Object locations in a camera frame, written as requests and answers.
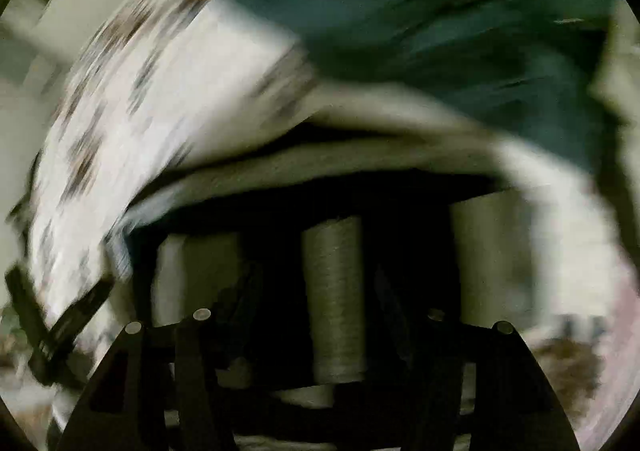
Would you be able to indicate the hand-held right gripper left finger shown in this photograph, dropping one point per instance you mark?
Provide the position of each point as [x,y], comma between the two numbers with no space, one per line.
[192,381]

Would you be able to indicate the teal fleece blanket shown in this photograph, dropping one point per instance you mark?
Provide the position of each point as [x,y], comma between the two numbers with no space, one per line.
[400,6]

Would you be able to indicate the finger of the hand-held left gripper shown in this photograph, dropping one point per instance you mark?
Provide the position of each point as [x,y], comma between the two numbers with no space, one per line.
[60,331]

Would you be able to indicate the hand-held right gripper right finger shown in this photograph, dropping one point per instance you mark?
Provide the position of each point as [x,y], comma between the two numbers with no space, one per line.
[442,381]

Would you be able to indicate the floral printed bedsheet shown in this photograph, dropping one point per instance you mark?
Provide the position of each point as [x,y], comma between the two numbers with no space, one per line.
[150,106]

